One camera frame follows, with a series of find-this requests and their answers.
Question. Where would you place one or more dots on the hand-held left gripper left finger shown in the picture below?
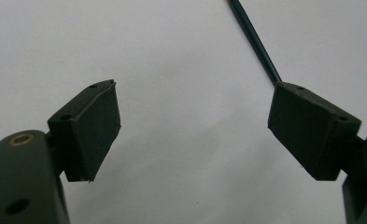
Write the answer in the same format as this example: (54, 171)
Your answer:
(91, 133)

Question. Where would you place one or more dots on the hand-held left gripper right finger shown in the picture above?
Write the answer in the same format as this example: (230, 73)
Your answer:
(308, 130)

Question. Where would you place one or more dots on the dark pencil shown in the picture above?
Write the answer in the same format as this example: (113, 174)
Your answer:
(256, 40)

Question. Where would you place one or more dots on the white table cover sheet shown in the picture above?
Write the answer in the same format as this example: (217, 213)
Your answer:
(184, 62)

